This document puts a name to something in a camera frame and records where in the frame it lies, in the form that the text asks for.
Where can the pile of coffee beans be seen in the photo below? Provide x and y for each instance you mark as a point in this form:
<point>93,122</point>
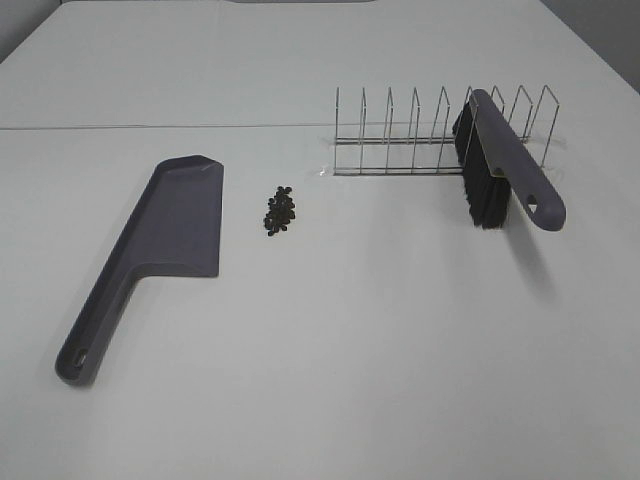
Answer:
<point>281,211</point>

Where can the purple plastic dustpan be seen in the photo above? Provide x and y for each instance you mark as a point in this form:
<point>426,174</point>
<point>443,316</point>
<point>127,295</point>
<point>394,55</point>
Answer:
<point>174,230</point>

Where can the metal wire dish rack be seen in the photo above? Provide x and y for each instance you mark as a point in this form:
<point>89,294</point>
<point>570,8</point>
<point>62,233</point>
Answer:
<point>389,137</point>

